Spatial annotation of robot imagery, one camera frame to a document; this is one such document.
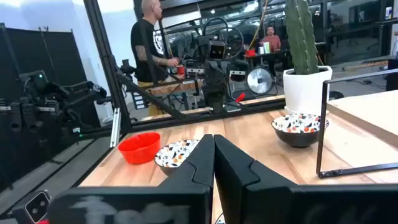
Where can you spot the red plastic bowl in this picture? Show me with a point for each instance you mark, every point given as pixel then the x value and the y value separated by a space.
pixel 140 149

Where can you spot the wooden workbench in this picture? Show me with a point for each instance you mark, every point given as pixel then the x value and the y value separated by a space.
pixel 174 87

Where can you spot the black partition panel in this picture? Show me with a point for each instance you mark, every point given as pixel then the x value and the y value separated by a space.
pixel 56 53

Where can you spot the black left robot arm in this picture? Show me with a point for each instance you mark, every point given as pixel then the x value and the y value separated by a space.
pixel 216 104

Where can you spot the black desk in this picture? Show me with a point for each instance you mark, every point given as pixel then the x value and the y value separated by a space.
pixel 280 55

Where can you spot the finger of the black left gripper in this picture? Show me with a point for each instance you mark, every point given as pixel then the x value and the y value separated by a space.
pixel 224 77
pixel 211 77

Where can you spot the red cup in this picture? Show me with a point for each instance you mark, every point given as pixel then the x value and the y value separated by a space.
pixel 250 52
pixel 180 69

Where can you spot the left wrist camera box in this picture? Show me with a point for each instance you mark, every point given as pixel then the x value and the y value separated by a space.
pixel 216 51

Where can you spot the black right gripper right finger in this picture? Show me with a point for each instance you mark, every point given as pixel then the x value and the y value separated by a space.
pixel 236 177

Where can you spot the person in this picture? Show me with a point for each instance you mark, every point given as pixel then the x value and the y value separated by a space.
pixel 273 40
pixel 146 46

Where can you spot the green cactus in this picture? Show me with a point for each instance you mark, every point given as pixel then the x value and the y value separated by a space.
pixel 300 37

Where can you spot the black neighbouring robot equipment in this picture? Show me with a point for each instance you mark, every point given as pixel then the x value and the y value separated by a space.
pixel 37 118

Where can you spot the white hexagonal plant pot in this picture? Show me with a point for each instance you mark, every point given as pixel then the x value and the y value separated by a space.
pixel 304 90

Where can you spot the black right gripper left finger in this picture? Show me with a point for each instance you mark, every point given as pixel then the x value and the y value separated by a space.
pixel 189 174

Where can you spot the white container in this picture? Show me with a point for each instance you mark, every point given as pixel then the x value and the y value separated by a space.
pixel 266 47

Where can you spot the round silver lamp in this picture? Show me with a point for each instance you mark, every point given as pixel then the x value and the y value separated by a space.
pixel 259 81

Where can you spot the silver aluminium bar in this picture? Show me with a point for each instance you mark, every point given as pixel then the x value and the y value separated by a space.
pixel 115 127

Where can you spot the black camera module white face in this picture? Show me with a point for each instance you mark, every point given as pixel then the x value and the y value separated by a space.
pixel 35 207

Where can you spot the wooden shelf black metal frame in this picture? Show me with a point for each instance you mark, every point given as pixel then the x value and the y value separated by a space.
pixel 367 112

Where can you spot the floral patterned ceramic bowl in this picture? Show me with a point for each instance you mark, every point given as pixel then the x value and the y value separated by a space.
pixel 295 124
pixel 174 154

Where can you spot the black aluminium table frame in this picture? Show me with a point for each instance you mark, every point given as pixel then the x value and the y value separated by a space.
pixel 107 62

